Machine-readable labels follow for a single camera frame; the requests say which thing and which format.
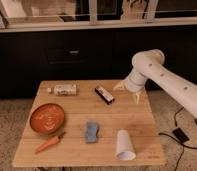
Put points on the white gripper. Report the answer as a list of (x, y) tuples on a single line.
[(134, 82)]

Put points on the dark snack bar box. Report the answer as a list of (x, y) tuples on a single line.
[(104, 94)]

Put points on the white ceramic cup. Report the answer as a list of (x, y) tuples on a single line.
[(124, 147)]

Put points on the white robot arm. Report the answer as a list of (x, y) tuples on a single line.
[(149, 65)]

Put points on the blue sponge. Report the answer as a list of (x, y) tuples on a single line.
[(92, 129)]

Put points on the white labelled bottle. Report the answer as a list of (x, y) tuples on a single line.
[(63, 90)]

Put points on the black power adapter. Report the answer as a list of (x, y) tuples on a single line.
[(180, 135)]

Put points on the wooden table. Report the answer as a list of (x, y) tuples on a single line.
[(93, 118)]

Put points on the red orange plate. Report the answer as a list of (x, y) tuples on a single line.
[(47, 118)]

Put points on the orange carrot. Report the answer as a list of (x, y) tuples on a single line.
[(50, 142)]

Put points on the dark cabinet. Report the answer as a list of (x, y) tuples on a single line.
[(27, 58)]

